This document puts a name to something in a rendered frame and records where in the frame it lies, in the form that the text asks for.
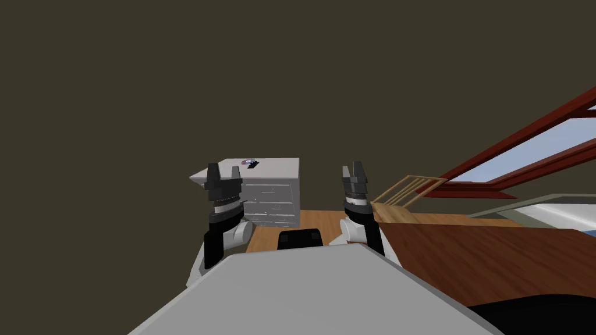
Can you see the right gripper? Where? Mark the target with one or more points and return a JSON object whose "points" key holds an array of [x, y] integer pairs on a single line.
{"points": [[355, 187]]}

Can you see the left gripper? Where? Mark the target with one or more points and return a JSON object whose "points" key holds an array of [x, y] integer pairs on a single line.
{"points": [[224, 188]]}

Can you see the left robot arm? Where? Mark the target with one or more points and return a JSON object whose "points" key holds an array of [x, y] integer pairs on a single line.
{"points": [[214, 242]]}

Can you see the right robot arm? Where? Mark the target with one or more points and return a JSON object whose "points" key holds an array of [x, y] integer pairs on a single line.
{"points": [[368, 228]]}

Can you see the grey chest of drawers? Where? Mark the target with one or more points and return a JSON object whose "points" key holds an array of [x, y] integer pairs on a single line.
{"points": [[272, 197]]}

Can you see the light wooden slatted chair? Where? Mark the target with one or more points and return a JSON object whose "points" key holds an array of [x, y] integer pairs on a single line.
{"points": [[396, 211]]}

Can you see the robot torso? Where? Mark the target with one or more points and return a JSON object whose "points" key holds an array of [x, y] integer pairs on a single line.
{"points": [[321, 293]]}

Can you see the red framed window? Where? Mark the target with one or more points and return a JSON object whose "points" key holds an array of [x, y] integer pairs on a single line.
{"points": [[512, 139]]}

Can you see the white bed with grey frame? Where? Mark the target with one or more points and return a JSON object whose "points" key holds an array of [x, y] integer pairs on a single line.
{"points": [[554, 214]]}

